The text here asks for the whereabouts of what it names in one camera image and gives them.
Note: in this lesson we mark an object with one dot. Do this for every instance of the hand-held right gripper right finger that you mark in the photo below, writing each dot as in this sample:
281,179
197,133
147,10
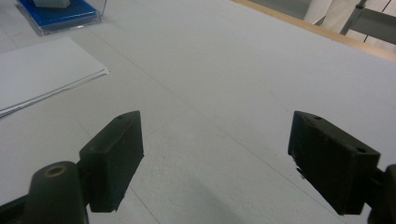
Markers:
333,161

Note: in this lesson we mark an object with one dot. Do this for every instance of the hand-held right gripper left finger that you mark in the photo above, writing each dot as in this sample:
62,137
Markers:
110,161

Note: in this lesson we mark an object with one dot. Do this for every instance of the blue ink pad clear case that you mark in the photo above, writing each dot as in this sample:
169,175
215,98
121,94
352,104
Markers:
62,16

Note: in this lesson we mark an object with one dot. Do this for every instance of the white paper sheets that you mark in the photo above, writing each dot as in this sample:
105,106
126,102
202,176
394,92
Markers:
40,71

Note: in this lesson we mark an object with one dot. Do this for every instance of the white metal table frame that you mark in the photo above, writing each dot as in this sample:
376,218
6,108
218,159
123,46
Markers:
378,21

